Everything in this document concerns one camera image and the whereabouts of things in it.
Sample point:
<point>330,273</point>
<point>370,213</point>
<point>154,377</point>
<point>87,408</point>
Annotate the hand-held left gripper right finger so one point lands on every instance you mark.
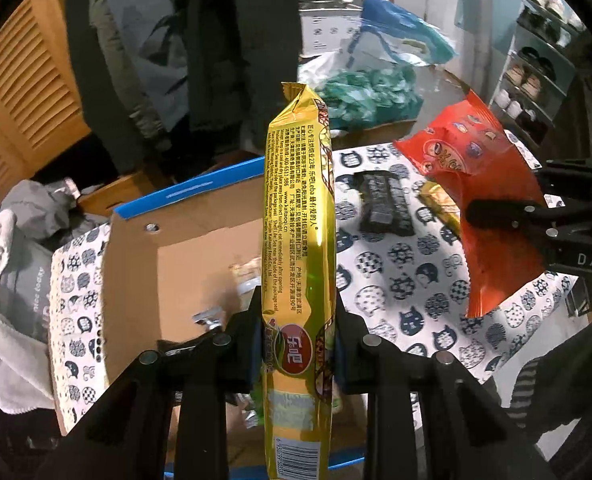
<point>342,360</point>

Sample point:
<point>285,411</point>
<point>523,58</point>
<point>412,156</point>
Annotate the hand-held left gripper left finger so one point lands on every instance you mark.
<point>251,360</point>

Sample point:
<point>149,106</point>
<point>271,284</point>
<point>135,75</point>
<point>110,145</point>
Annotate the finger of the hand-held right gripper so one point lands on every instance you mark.
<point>506,212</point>
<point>571,170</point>

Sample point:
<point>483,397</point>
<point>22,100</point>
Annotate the green snack packet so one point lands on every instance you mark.
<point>256,410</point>

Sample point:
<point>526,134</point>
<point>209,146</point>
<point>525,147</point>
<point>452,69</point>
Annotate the silver black snack wrapper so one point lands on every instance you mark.
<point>208,320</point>

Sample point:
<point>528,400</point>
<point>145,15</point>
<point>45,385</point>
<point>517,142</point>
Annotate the large orange snack packet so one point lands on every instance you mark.
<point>476,160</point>

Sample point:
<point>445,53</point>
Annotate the clear rice cracker roll packet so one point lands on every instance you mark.
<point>246,275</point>

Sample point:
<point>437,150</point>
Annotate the gold wafer packet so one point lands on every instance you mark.
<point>438,205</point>
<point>296,235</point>

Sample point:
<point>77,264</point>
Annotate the blue cardboard box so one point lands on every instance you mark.
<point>201,230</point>

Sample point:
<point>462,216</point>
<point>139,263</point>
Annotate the person's right forearm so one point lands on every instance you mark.
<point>561,375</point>

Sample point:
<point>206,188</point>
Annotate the white shoes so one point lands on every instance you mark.
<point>510,102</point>

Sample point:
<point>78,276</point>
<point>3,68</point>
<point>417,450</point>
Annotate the shoe rack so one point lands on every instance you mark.
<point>561,75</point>

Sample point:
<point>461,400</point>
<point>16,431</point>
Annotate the cat print tablecloth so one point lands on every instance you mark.
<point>401,280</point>

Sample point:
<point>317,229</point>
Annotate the beige sneakers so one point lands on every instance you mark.
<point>523,77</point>

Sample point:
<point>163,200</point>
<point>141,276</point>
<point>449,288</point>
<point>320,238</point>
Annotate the black shoes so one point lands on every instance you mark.
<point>536,57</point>

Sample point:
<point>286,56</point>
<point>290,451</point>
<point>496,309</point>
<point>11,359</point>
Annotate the black cookie packet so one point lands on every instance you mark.
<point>383,200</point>

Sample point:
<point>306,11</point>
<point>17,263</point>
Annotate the pale blue door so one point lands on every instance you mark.
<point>476,25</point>

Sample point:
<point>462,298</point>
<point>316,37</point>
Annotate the blue plastic bag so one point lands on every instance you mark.
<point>406,30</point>

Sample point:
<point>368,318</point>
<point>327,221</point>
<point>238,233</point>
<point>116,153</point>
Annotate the wooden crate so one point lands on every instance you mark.
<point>126,192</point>

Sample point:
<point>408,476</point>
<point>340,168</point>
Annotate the grey tote bag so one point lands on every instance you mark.
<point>31,295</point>

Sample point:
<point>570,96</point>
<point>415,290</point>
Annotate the white plastic bag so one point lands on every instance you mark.
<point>326,67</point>

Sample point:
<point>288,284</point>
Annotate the light grey fleece garment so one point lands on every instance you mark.
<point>11,360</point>

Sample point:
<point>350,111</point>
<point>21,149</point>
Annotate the white printed storage box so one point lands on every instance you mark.
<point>326,35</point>

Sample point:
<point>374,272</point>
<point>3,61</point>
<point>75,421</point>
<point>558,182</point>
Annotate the dark grey garment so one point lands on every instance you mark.
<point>46,205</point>

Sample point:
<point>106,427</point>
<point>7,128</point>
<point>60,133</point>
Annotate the black hanging coat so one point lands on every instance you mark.
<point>246,35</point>

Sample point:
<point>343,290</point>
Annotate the grey blue hanging jacket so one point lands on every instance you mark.
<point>163,45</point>

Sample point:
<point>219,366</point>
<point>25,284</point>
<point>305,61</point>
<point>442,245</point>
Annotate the dark olive hanging coat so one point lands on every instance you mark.
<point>106,60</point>

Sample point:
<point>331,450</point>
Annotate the wooden louvered cabinet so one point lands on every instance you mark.
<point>21,95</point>

